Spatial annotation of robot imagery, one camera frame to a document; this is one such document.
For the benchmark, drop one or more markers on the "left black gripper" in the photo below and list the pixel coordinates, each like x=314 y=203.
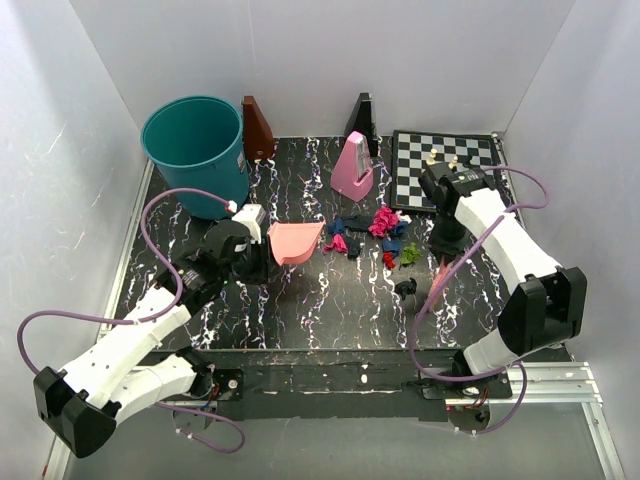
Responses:
x=266 y=265

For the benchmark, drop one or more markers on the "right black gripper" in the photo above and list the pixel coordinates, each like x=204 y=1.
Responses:
x=450 y=249

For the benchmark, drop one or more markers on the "pink hand brush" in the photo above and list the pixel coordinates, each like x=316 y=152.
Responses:
x=435 y=292

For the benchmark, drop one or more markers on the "pink dustpan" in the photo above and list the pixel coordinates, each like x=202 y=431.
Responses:
x=294 y=243

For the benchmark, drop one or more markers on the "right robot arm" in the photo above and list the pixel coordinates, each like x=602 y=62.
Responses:
x=547 y=300

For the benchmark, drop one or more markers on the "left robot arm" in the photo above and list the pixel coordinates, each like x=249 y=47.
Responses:
x=84 y=401

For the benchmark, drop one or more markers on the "blue scrap far right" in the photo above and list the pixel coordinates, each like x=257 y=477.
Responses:
x=399 y=229

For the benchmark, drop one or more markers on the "blue paper scrap right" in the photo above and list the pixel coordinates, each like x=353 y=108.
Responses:
x=391 y=246

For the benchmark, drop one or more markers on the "blue paper scrap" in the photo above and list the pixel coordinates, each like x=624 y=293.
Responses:
x=336 y=227
x=391 y=246

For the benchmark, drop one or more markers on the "red paper scrap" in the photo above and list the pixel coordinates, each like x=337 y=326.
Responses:
x=388 y=260

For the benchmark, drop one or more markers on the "dark navy scrap lower right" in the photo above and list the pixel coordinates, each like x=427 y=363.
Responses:
x=405 y=288

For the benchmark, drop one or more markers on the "magenta paper scrap right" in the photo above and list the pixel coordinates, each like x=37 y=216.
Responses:
x=385 y=219

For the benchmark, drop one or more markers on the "magenta paper scrap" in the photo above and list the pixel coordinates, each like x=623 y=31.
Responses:
x=337 y=244
x=385 y=219

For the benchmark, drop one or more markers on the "white chess piece left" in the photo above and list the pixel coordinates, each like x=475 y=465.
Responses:
x=432 y=157

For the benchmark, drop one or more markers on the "magenta paper scrap left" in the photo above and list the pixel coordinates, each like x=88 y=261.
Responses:
x=337 y=244

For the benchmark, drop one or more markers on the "dark scrap under dustpan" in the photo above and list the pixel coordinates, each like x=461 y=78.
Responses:
x=358 y=223

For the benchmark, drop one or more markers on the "blue paper scrap centre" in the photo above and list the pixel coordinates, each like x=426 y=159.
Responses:
x=336 y=227

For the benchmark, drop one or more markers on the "black white chessboard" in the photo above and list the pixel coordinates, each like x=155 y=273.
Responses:
x=410 y=151

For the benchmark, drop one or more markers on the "pink metronome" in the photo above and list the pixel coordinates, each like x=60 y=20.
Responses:
x=352 y=175

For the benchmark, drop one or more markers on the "brown wooden metronome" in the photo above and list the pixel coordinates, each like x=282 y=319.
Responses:
x=258 y=139

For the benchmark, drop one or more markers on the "teal plastic waste bin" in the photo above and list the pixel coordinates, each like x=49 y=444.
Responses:
x=197 y=142

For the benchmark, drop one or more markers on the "black metronome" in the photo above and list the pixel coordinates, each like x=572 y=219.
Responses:
x=362 y=118

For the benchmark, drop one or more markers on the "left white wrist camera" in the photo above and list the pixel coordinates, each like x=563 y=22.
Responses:
x=245 y=225

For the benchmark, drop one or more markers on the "dark scrap near dustpan handle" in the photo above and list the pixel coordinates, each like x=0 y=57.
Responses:
x=354 y=248

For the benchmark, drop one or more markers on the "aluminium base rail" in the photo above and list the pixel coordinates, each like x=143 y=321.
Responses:
x=552 y=428

